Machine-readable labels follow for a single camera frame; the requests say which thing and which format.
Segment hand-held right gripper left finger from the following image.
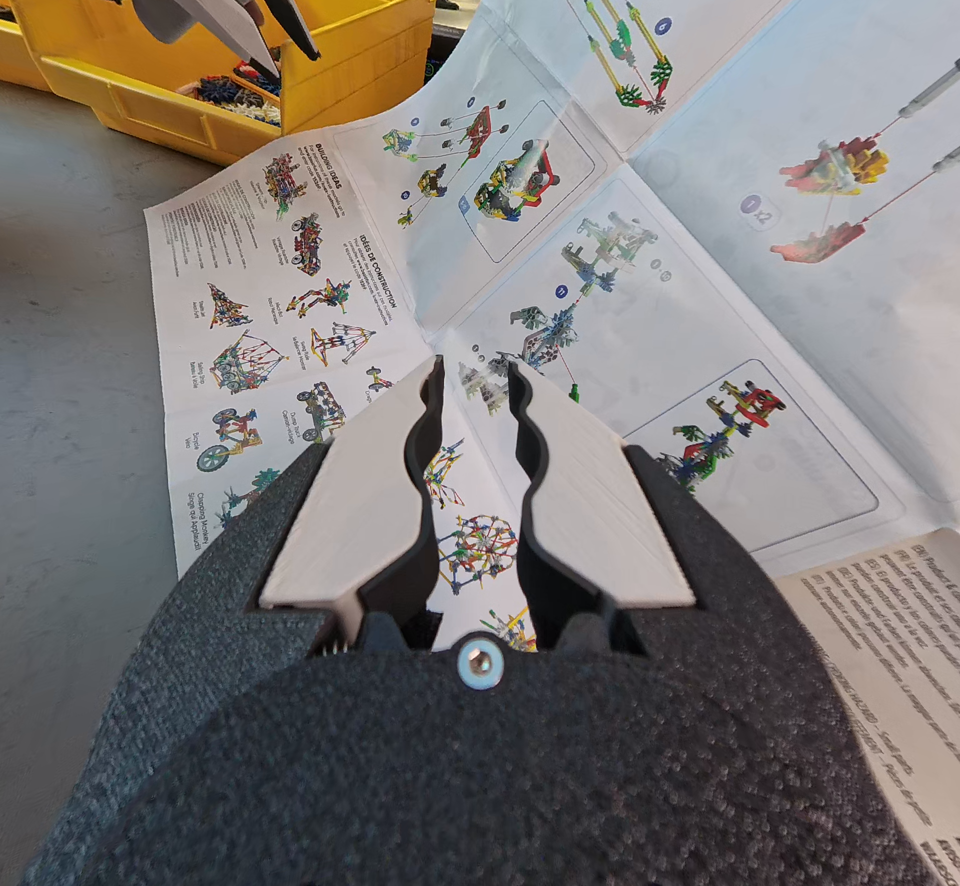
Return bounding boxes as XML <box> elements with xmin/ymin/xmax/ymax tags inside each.
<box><xmin>260</xmin><ymin>355</ymin><xmax>447</xmax><ymax>641</ymax></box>

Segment pile of toy pieces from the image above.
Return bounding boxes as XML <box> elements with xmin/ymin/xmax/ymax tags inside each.
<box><xmin>177</xmin><ymin>61</ymin><xmax>286</xmax><ymax>131</ymax></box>

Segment yellow plastic bin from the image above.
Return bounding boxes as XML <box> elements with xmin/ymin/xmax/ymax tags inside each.
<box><xmin>0</xmin><ymin>0</ymin><xmax>439</xmax><ymax>169</ymax></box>

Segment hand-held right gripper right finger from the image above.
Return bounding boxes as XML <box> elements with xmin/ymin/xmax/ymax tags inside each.
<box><xmin>507</xmin><ymin>361</ymin><xmax>697</xmax><ymax>644</ymax></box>

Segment printed instruction sheet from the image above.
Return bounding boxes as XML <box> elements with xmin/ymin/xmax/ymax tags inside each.
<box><xmin>143</xmin><ymin>0</ymin><xmax>960</xmax><ymax>886</ymax></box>

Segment grey desk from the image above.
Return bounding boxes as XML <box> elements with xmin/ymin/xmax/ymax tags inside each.
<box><xmin>0</xmin><ymin>76</ymin><xmax>451</xmax><ymax>886</ymax></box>

